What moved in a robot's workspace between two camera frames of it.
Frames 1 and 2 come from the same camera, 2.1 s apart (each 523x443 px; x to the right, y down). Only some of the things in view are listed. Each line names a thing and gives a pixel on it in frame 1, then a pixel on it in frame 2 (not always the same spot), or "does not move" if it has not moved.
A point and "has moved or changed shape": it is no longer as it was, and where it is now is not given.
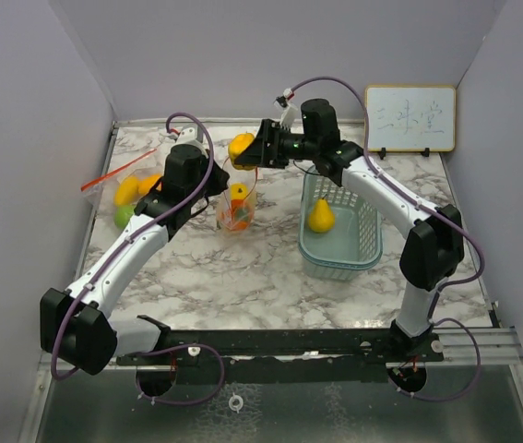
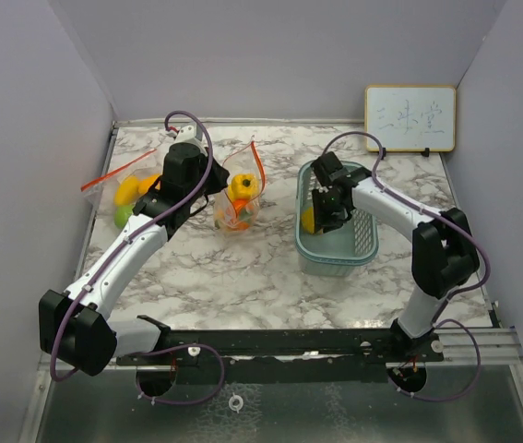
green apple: (123, 214) does not move
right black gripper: (261, 154) → (330, 222)
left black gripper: (206, 161) does not move
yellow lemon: (127, 191) does not move
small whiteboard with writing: (410, 118) does not move
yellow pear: (321, 218) has moved or changed shape
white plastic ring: (234, 407) does not move
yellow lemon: (236, 144) → (243, 186)
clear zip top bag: (116, 192) does not move
